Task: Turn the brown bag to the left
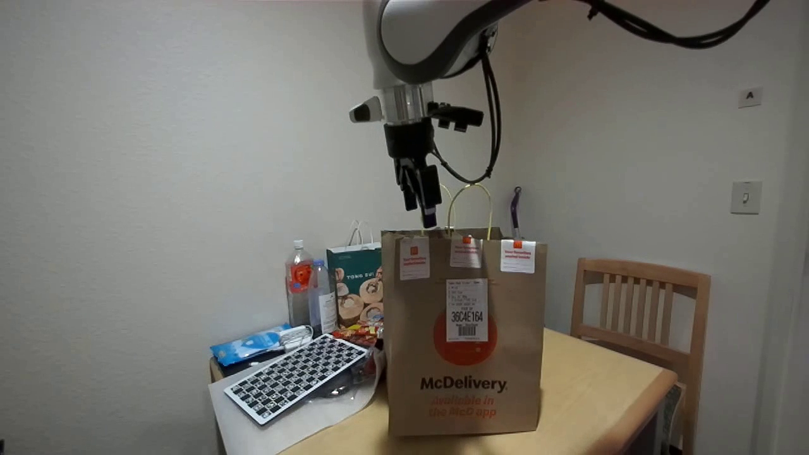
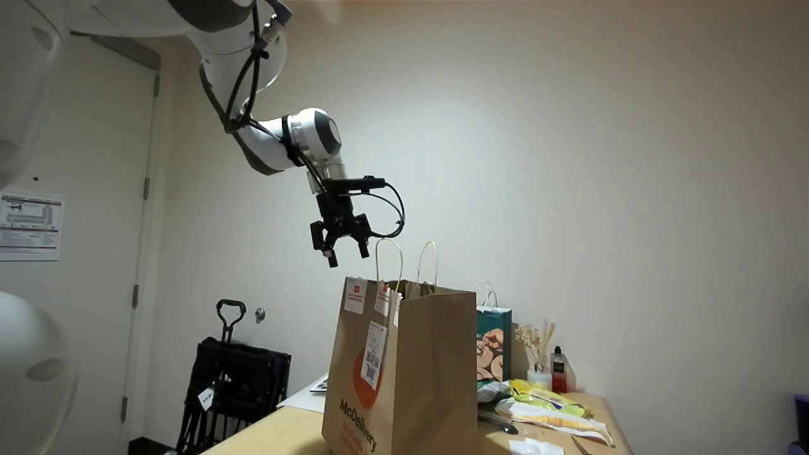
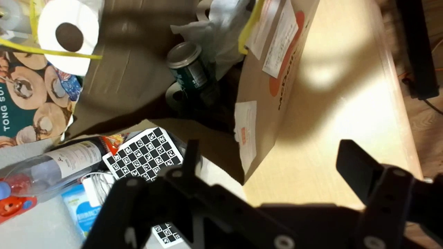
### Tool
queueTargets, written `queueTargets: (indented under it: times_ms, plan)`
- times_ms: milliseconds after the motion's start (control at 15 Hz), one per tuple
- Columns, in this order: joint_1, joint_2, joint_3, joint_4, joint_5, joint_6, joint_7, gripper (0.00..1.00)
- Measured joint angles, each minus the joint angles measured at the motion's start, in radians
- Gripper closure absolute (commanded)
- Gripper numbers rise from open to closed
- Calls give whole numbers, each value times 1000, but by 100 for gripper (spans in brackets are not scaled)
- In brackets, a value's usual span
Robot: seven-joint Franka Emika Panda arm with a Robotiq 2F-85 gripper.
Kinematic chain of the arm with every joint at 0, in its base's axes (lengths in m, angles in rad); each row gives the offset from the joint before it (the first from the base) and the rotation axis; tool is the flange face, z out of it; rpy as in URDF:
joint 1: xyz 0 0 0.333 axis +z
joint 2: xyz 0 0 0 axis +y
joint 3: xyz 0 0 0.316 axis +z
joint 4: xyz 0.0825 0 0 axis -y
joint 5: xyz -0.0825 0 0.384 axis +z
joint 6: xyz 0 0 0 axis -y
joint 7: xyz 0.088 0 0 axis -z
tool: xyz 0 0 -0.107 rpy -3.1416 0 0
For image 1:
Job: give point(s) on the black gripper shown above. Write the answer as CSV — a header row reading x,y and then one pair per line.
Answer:
x,y
408,141

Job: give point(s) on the brown paper delivery bag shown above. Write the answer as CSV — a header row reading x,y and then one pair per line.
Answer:
x,y
463,361

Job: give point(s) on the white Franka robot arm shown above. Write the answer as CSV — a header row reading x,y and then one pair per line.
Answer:
x,y
419,34

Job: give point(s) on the green printed gift bag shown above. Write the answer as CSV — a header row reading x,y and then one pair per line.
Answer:
x,y
353,287

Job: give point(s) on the clear bottle white label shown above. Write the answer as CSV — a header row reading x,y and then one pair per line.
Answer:
x,y
324,299

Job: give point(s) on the red labelled water bottle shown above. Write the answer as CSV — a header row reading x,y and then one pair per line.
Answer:
x,y
299,287

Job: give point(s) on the red snack packet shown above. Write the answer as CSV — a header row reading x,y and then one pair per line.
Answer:
x,y
358,336

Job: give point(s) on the small white packet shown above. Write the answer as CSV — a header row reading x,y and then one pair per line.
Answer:
x,y
293,336

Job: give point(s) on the blue tissue packet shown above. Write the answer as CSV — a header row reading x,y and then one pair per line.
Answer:
x,y
247,346

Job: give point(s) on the wooden chair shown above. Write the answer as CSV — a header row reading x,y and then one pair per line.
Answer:
x,y
640,304

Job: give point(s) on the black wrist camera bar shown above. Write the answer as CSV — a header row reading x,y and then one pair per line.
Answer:
x,y
455,113

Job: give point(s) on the white light switch plate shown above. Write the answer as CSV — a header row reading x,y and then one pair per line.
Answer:
x,y
745,197

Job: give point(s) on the small white wall plate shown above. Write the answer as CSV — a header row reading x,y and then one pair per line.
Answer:
x,y
748,97

